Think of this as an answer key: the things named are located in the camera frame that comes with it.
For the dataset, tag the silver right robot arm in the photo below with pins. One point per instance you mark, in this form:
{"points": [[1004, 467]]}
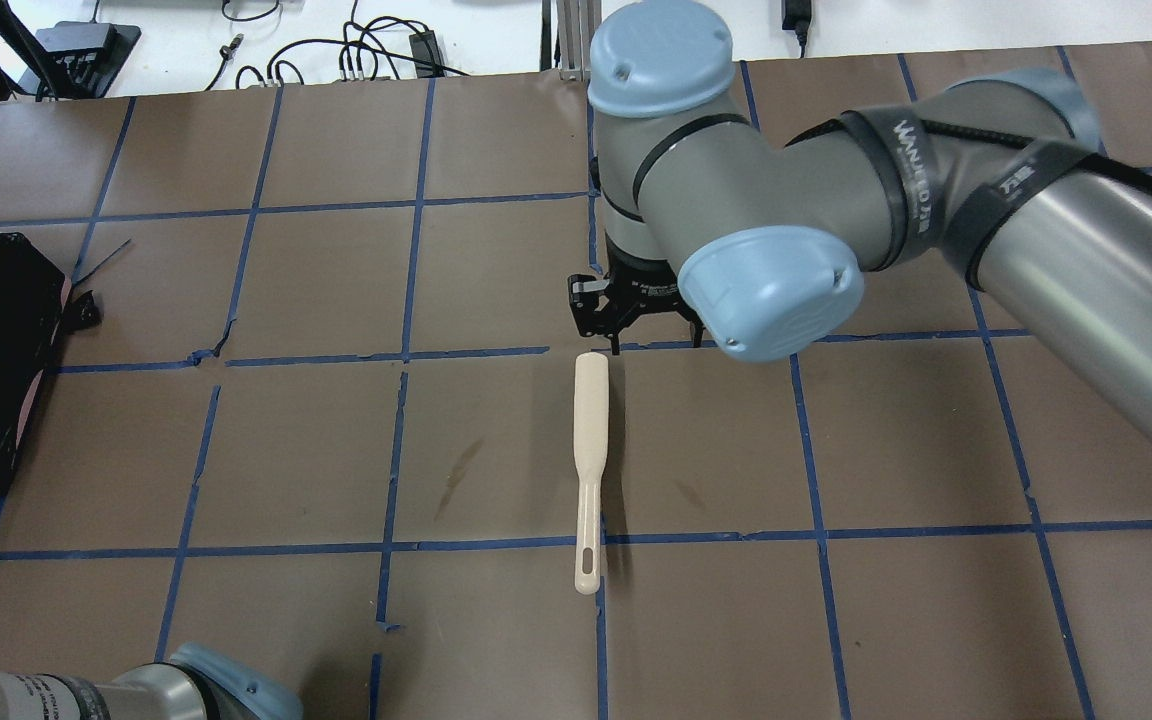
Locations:
{"points": [[766, 249]]}

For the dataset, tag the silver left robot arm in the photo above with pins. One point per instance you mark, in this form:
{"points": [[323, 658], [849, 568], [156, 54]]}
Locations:
{"points": [[194, 683]]}

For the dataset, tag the white brush black bristles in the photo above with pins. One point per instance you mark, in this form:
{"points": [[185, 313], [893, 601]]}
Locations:
{"points": [[590, 441]]}

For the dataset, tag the aluminium frame post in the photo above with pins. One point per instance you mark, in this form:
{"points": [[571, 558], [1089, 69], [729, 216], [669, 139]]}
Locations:
{"points": [[567, 30]]}

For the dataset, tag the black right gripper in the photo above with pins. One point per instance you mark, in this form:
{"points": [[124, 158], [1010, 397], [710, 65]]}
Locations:
{"points": [[639, 296]]}

